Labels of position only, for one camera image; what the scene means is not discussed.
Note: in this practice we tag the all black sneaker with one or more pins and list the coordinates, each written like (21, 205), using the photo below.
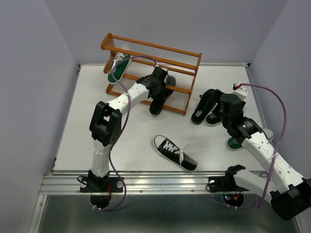
(209, 100)
(157, 105)

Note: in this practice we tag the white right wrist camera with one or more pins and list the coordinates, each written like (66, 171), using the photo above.
(240, 90)

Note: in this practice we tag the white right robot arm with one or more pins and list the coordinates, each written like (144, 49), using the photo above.
(288, 192)

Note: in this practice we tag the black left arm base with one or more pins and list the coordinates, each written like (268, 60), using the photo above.
(94, 184)

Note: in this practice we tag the orange wooden shoe shelf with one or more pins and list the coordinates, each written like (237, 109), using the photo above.
(145, 56)

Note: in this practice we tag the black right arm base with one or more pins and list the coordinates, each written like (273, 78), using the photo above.
(227, 183)

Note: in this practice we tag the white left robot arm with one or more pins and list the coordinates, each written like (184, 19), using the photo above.
(106, 122)

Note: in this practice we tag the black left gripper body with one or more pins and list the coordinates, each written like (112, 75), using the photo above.
(163, 85)

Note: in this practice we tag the black sneaker white laces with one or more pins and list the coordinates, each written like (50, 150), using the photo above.
(171, 152)

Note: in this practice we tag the green sneaker white laces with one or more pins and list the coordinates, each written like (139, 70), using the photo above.
(119, 67)

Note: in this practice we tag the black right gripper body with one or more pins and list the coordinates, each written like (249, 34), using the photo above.
(226, 121)

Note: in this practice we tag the aluminium mounting rail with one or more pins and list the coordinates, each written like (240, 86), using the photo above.
(137, 183)

